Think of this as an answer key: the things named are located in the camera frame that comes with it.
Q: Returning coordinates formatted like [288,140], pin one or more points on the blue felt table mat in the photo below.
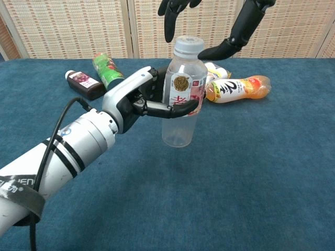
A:
[209,183]

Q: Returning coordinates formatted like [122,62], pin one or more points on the white bottle cap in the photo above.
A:
[188,47]

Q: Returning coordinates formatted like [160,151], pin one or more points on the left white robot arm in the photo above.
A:
[78,141]

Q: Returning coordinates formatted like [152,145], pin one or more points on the green drink bottle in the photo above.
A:
[107,69]

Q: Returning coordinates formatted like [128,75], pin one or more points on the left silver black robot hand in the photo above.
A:
[123,89]

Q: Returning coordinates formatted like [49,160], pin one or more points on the orange drink bottle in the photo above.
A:
[235,90]

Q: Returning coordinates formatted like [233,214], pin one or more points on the dark grape juice bottle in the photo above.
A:
[82,83]

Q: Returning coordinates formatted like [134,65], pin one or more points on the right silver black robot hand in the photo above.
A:
[243,26]

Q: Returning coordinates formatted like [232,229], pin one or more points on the transparent plastic bottle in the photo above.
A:
[180,130]

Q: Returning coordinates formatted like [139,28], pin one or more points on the woven folding screen panel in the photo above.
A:
[329,47]
[65,26]
[288,31]
[146,28]

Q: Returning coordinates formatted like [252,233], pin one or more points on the yellow white drink bottle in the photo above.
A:
[217,72]

